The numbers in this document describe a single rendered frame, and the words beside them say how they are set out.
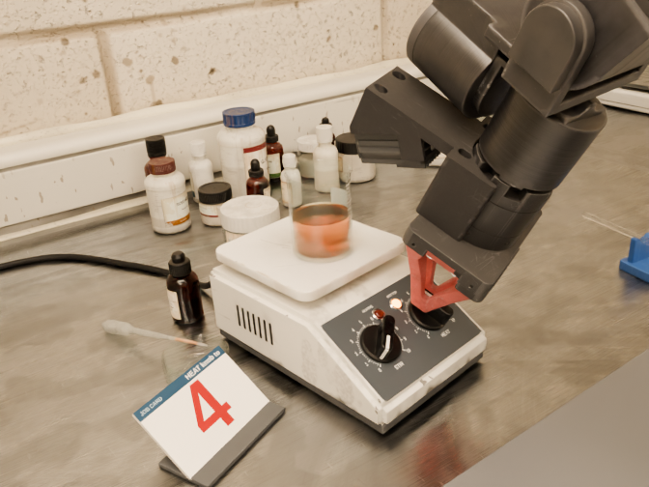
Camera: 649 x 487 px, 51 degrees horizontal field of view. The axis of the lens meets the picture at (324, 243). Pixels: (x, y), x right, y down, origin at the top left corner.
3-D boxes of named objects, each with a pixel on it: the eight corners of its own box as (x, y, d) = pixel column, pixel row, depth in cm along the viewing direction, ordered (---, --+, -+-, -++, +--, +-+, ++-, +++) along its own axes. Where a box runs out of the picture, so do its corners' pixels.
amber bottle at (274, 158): (272, 173, 99) (268, 121, 95) (290, 176, 97) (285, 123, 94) (260, 181, 96) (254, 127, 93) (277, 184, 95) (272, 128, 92)
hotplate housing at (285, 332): (489, 359, 56) (493, 273, 52) (382, 443, 48) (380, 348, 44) (305, 275, 71) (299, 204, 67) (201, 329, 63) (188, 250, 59)
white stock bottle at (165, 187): (145, 233, 82) (132, 166, 79) (165, 217, 86) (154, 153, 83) (180, 237, 81) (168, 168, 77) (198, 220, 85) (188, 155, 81)
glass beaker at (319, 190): (298, 239, 59) (292, 150, 55) (360, 241, 58) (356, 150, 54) (281, 272, 54) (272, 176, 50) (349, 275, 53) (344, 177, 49)
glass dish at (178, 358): (238, 385, 55) (234, 362, 54) (168, 401, 53) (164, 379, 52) (225, 348, 59) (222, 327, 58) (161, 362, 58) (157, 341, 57)
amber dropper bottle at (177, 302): (205, 306, 66) (194, 242, 63) (204, 323, 63) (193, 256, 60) (173, 310, 66) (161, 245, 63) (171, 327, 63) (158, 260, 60)
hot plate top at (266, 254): (410, 249, 57) (410, 240, 57) (306, 306, 50) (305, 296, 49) (313, 214, 65) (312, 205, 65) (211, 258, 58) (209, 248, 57)
